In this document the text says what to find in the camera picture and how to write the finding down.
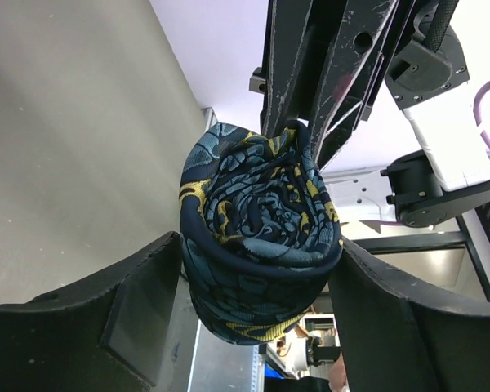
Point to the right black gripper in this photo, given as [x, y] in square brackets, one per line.
[325, 57]

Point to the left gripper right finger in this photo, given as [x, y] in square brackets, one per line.
[400, 333]

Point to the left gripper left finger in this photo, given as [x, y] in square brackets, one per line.
[104, 332]

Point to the blue floral tie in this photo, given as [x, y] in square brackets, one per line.
[260, 234]

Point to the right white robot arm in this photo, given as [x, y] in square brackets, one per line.
[450, 173]

